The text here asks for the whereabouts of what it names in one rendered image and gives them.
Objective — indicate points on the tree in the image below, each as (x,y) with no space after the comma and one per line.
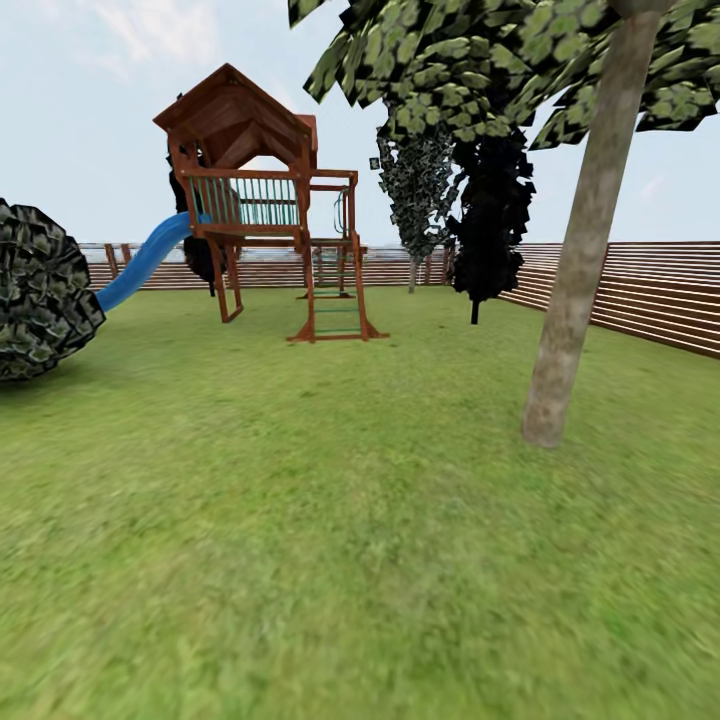
(633,66)
(196,251)
(415,182)
(494,210)

